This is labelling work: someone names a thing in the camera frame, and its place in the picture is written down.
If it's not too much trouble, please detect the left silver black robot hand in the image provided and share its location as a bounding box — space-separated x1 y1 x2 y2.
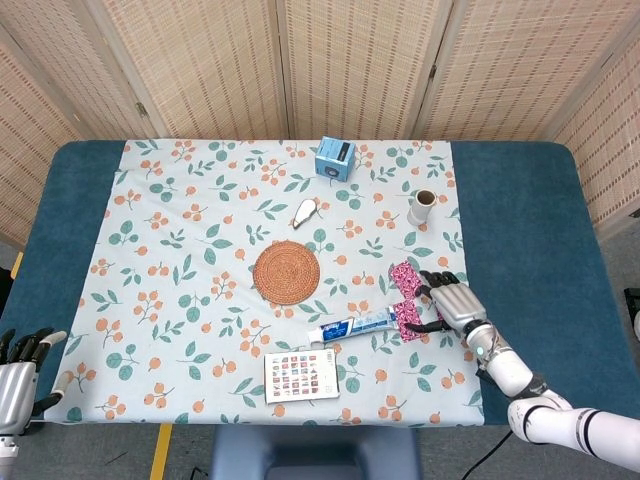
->
0 327 69 435

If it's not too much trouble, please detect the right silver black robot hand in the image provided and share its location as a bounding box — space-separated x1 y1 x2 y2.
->
404 270 488 335

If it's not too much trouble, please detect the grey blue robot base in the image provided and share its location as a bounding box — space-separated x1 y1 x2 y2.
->
209 424 421 480

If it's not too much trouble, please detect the teal table cover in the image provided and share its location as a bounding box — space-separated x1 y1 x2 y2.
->
0 139 624 429

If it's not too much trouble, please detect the small white cup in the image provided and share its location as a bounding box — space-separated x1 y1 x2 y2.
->
406 189 438 227

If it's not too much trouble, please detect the blue white toothpaste tube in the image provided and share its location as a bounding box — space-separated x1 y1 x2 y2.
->
306 305 400 346

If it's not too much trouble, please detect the yellow floor tape strip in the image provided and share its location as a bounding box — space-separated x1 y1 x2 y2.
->
149 423 174 480

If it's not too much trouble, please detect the round woven rattan coaster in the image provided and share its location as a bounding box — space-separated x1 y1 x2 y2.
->
252 240 321 306

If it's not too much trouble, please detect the blue cardboard box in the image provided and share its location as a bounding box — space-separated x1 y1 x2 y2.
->
314 136 357 182

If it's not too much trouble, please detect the floral leaf print tablecloth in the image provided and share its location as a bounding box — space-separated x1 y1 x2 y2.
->
43 138 486 427

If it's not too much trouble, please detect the bamboo folding screen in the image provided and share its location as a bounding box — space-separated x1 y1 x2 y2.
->
0 0 640 251

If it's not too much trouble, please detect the black floor cable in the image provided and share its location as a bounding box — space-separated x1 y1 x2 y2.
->
464 429 512 480

